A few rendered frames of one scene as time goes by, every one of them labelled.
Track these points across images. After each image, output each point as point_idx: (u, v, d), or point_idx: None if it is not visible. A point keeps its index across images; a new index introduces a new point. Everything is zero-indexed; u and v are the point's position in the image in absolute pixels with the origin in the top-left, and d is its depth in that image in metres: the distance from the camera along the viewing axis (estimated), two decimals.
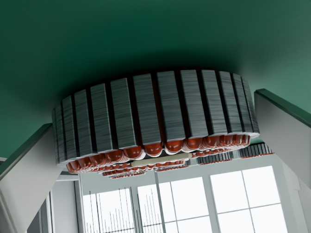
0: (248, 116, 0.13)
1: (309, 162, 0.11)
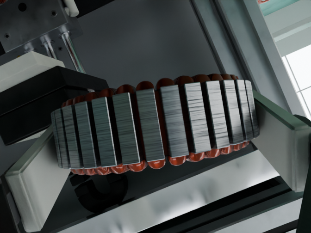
0: (250, 123, 0.13)
1: (286, 158, 0.12)
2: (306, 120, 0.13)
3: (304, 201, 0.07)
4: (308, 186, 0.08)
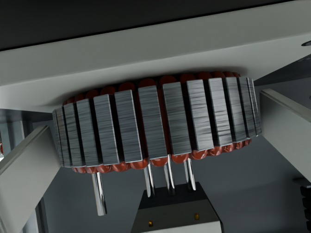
0: (252, 120, 0.13)
1: None
2: None
3: None
4: None
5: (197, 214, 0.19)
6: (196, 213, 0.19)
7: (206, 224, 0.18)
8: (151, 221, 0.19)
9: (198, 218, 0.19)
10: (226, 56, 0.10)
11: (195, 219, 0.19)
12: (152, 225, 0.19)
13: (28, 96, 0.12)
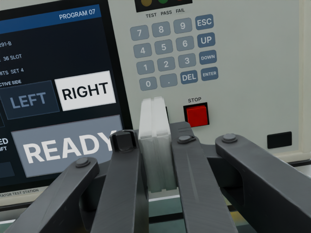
0: None
1: (158, 161, 0.14)
2: (187, 126, 0.15)
3: (184, 205, 0.08)
4: (182, 190, 0.09)
5: None
6: None
7: None
8: None
9: None
10: None
11: None
12: None
13: None
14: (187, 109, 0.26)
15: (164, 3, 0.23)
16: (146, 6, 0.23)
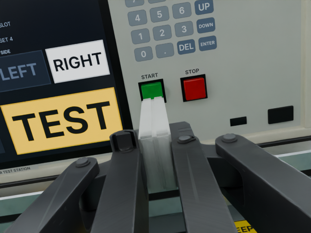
0: None
1: (158, 161, 0.14)
2: (187, 126, 0.15)
3: (184, 205, 0.08)
4: (182, 190, 0.09)
5: None
6: None
7: None
8: None
9: None
10: None
11: None
12: None
13: None
14: (184, 81, 0.25)
15: None
16: None
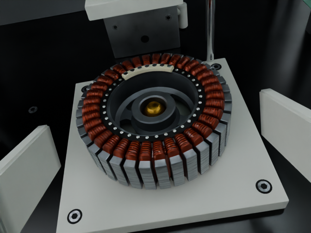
0: (92, 155, 0.19)
1: None
2: None
3: None
4: None
5: None
6: (112, 16, 0.18)
7: (102, 16, 0.17)
8: None
9: None
10: (122, 208, 0.19)
11: None
12: None
13: (237, 169, 0.19)
14: None
15: None
16: None
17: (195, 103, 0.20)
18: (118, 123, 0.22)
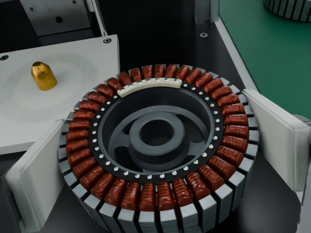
0: (77, 198, 0.14)
1: (286, 158, 0.12)
2: (306, 120, 0.13)
3: (303, 201, 0.07)
4: (307, 186, 0.08)
5: None
6: None
7: None
8: None
9: None
10: (4, 135, 0.25)
11: None
12: None
13: None
14: None
15: None
16: None
17: (211, 130, 0.15)
18: (112, 152, 0.17)
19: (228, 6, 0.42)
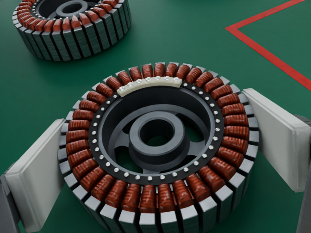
0: (77, 199, 0.14)
1: (286, 159, 0.12)
2: (307, 120, 0.13)
3: (304, 201, 0.07)
4: (308, 186, 0.08)
5: None
6: None
7: None
8: None
9: None
10: None
11: None
12: None
13: None
14: None
15: None
16: None
17: (212, 130, 0.15)
18: (112, 151, 0.17)
19: None
